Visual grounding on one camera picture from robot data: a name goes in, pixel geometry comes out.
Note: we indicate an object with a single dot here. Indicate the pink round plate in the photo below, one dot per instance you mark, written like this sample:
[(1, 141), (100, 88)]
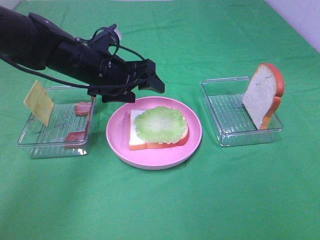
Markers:
[(118, 135)]

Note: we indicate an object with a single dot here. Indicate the toast bread slice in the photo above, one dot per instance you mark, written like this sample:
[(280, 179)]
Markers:
[(136, 142), (264, 94)]

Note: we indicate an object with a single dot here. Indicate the bacon strip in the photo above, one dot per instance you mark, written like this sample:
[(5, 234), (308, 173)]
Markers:
[(82, 108), (77, 139)]

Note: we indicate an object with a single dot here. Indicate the bacon strip front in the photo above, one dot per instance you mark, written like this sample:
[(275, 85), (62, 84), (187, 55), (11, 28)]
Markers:
[(77, 139)]

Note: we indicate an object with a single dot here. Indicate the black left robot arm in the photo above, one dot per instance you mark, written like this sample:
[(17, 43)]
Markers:
[(32, 43)]

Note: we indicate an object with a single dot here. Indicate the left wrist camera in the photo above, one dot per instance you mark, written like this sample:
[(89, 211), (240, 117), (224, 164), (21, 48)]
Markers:
[(104, 37)]

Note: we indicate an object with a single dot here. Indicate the clear left plastic container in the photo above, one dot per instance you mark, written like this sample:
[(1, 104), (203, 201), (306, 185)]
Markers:
[(40, 141)]

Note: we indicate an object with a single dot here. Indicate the green lettuce leaf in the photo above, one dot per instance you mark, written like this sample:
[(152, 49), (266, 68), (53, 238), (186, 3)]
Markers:
[(160, 125)]

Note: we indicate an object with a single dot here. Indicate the yellow cheese slice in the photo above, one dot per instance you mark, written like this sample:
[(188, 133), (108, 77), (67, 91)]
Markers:
[(39, 103)]

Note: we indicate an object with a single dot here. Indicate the clear plastic container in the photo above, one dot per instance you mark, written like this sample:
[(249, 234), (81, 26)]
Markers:
[(40, 141), (232, 125)]

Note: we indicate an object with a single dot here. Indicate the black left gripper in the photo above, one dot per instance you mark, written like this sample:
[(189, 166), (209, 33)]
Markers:
[(113, 78)]

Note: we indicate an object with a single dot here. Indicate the clear right plastic container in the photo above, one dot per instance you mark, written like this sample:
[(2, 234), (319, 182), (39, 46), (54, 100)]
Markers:
[(232, 125)]

